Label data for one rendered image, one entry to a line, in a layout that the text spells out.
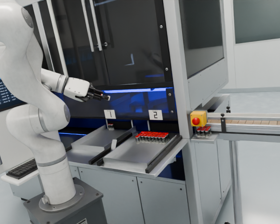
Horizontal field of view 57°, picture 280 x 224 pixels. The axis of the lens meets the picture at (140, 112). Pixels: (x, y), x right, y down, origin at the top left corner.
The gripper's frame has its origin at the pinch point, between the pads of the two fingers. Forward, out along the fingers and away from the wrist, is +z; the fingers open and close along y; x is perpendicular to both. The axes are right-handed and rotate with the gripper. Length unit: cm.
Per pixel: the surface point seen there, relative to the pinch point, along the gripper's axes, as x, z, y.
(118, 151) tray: -30.0, 19.6, 7.7
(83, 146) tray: -44.4, 1.2, 1.1
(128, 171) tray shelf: -17.1, 23.4, 25.6
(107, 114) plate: -40.9, 10.1, -25.8
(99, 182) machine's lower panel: -95, 21, -5
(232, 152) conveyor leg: -15, 83, -2
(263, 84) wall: -178, 328, -344
